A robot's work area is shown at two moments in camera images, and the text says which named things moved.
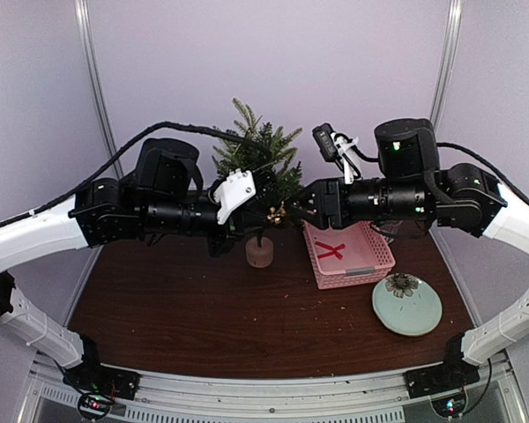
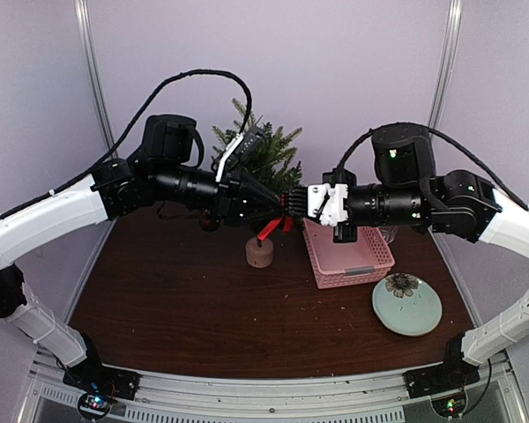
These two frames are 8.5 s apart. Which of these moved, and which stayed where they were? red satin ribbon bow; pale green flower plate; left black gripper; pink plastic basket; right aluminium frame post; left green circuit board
Moved: left black gripper; red satin ribbon bow
Stayed: right aluminium frame post; pale green flower plate; pink plastic basket; left green circuit board
